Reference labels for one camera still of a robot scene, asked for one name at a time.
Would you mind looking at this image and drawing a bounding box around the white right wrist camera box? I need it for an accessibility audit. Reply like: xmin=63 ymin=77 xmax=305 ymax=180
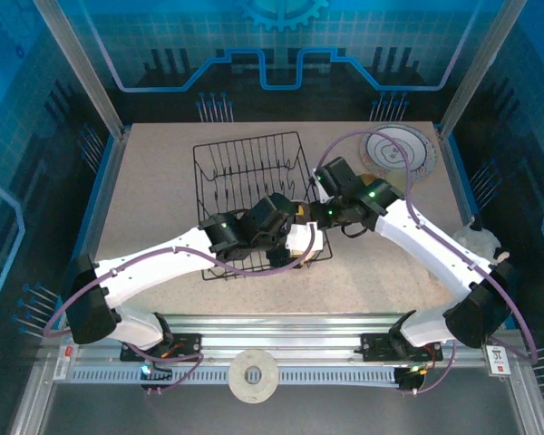
xmin=311 ymin=168 xmax=331 ymax=204

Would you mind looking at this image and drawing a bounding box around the grey white plush toy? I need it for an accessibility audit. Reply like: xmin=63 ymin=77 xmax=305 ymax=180
xmin=452 ymin=216 xmax=504 ymax=268

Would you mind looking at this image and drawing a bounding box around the white tape roll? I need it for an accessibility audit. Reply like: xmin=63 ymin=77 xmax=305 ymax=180
xmin=228 ymin=347 xmax=280 ymax=404

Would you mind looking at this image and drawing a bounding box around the colourful speckled plate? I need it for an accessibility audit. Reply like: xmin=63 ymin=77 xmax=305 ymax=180
xmin=360 ymin=124 xmax=438 ymax=182

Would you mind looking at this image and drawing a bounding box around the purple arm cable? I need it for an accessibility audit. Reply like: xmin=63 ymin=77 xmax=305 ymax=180
xmin=316 ymin=129 xmax=539 ymax=396
xmin=43 ymin=221 xmax=317 ymax=396

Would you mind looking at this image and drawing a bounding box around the white label card with number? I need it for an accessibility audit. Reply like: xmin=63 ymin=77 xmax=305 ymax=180
xmin=485 ymin=346 xmax=514 ymax=377

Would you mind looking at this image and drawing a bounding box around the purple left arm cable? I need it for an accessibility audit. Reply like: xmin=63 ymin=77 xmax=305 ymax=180
xmin=43 ymin=221 xmax=317 ymax=396

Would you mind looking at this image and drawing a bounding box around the small white red sticker label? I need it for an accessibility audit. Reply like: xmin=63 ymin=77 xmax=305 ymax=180
xmin=53 ymin=346 xmax=82 ymax=382

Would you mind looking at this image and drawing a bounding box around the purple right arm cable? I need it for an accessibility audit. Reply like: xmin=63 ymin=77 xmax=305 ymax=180
xmin=316 ymin=129 xmax=539 ymax=396

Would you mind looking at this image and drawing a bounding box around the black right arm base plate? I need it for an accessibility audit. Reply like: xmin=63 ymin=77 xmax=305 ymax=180
xmin=359 ymin=332 xmax=444 ymax=363

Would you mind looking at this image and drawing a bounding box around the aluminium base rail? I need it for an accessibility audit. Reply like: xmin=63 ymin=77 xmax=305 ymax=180
xmin=40 ymin=312 xmax=525 ymax=366

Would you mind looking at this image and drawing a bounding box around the black controller board with light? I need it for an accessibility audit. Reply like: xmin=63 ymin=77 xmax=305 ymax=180
xmin=393 ymin=364 xmax=430 ymax=395
xmin=138 ymin=357 xmax=174 ymax=396

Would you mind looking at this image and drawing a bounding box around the black wire dish rack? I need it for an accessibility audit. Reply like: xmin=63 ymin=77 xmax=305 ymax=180
xmin=192 ymin=130 xmax=335 ymax=282

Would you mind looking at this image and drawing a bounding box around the grey slotted cable duct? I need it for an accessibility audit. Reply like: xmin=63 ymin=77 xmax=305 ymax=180
xmin=70 ymin=365 xmax=403 ymax=387

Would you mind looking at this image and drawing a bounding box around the white plate with blue pattern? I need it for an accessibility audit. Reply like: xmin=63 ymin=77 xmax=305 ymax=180
xmin=364 ymin=126 xmax=430 ymax=173

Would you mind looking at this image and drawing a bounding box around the aluminium frame post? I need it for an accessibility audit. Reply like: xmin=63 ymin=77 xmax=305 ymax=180
xmin=436 ymin=0 xmax=529 ymax=140
xmin=31 ymin=0 xmax=129 ymax=140

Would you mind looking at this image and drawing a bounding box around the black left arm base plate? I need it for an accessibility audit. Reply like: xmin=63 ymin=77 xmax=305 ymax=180
xmin=120 ymin=332 xmax=204 ymax=363

